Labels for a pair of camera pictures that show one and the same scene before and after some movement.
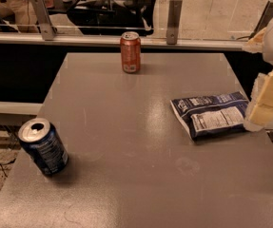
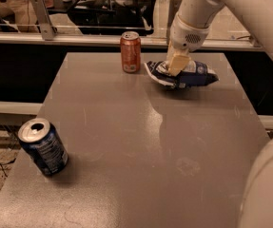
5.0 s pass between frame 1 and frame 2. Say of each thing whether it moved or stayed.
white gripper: moved
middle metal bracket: stayed
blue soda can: stayed
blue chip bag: moved
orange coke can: stayed
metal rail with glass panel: stayed
